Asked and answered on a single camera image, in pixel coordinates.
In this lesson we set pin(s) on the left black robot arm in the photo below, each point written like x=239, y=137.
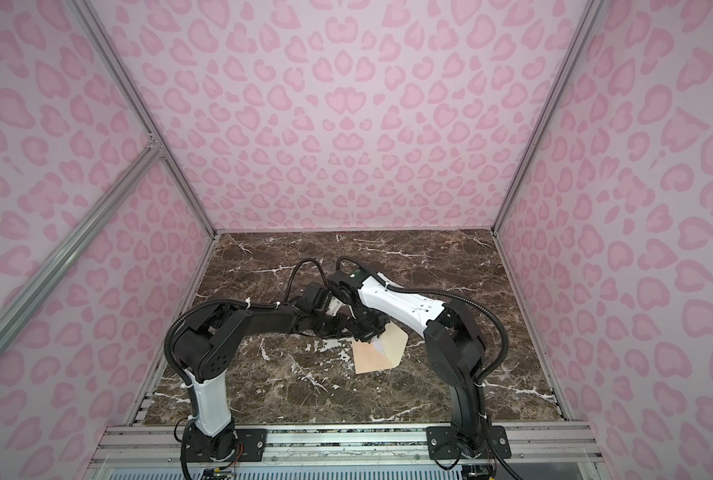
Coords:
x=202, y=343

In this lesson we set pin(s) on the right rear aluminium post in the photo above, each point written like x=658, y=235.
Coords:
x=593, y=15

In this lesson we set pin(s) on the pink envelope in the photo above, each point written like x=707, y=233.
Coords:
x=384, y=352

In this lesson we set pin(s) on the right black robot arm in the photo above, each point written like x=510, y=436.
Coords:
x=464, y=342

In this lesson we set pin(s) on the left rear aluminium post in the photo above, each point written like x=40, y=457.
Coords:
x=88, y=19

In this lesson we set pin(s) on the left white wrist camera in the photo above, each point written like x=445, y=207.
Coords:
x=334, y=307

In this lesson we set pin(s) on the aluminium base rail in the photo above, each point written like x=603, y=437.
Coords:
x=367, y=445

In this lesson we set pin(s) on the aluminium post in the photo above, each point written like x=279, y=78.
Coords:
x=593, y=15
x=88, y=19

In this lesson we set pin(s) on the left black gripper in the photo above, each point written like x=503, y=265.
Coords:
x=338, y=326

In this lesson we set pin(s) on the aluminium frame diagonal bar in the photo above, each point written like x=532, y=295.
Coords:
x=15, y=315

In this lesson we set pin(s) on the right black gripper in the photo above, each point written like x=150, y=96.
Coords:
x=374, y=333

